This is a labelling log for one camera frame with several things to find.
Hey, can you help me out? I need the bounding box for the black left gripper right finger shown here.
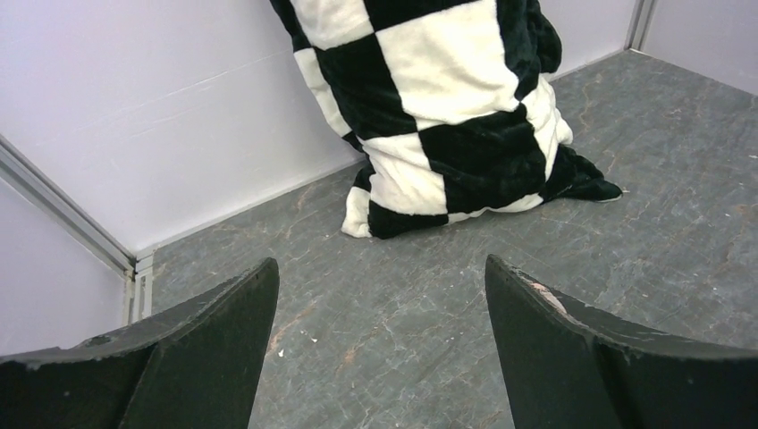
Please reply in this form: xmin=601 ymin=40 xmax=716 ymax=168
xmin=484 ymin=255 xmax=757 ymax=428

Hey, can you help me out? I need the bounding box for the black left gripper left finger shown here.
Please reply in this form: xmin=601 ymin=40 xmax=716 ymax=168
xmin=1 ymin=257 xmax=280 ymax=428

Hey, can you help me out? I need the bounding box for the black white checkered pillow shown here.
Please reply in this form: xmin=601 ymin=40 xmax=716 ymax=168
xmin=273 ymin=0 xmax=622 ymax=239

